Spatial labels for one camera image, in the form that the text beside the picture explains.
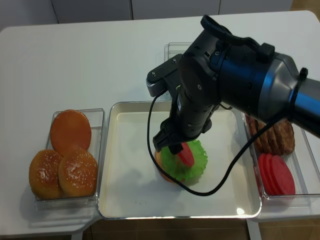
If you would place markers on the bun bottom on tray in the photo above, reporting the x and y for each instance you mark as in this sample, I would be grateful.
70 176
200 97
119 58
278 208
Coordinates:
171 164

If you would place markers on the left sesame bun top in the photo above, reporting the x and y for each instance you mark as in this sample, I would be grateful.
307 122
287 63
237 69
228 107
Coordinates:
43 175

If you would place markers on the smooth bun bottom in container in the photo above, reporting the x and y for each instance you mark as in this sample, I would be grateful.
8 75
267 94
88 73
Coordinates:
70 130

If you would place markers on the brown meat patty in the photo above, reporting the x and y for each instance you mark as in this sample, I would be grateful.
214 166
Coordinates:
285 138
267 141

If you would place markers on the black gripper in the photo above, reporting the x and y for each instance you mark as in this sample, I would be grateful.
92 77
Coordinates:
189 117

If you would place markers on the clear plastic bun container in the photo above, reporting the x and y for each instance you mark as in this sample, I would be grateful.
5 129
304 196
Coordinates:
97 121

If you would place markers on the sesame bun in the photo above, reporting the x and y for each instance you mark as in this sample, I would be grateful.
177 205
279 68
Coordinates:
43 175
77 174

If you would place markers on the red tomato slice back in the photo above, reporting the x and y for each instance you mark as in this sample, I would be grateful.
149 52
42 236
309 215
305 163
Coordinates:
261 160

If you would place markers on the clear container right side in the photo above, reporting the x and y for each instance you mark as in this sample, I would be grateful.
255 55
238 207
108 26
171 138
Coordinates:
304 169

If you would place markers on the red tomato slice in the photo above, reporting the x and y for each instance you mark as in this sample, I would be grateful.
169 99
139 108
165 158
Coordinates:
186 155
271 189
261 160
281 176

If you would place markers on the clear container behind arm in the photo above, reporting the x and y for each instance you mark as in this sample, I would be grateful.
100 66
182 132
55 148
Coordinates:
173 48

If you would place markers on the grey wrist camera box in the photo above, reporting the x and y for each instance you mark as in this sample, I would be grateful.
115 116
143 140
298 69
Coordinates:
165 78

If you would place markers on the right sesame bun top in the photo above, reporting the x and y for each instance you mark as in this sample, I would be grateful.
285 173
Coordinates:
77 174

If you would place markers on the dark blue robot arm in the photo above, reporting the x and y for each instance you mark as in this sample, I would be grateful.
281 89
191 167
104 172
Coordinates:
219 67

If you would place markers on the green lettuce leaf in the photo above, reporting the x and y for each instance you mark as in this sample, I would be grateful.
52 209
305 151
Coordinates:
194 173

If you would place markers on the red tomato slice front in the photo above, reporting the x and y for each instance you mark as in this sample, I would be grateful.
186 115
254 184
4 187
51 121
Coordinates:
281 176

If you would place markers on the brown meat patty back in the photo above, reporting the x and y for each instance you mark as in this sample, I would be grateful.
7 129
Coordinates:
267 141

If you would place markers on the brown meat patty front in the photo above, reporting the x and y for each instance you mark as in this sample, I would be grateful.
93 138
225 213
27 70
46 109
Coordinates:
285 138

